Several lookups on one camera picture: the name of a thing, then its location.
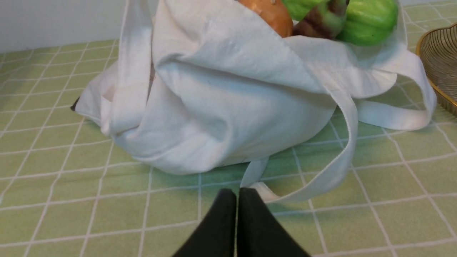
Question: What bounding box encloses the gold rimmed glass plate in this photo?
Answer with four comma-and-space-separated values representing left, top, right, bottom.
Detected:
416, 23, 457, 116

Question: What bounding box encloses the green cucumber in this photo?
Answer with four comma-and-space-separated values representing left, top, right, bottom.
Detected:
283, 0, 399, 46

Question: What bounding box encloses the white cloth tote bag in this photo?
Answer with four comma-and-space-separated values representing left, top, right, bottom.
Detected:
71, 0, 436, 203

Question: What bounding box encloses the brown and green vegetable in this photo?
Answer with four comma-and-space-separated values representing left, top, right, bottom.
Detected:
292, 0, 350, 40

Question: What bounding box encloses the brown onion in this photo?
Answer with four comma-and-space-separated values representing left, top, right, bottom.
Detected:
238, 0, 293, 38

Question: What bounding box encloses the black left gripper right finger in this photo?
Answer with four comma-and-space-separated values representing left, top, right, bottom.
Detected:
237, 188, 310, 257

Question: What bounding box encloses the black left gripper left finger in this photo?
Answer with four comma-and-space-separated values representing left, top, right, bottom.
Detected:
173, 189, 237, 257

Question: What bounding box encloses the green checkered tablecloth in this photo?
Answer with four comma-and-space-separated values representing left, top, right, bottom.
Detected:
1, 0, 456, 257

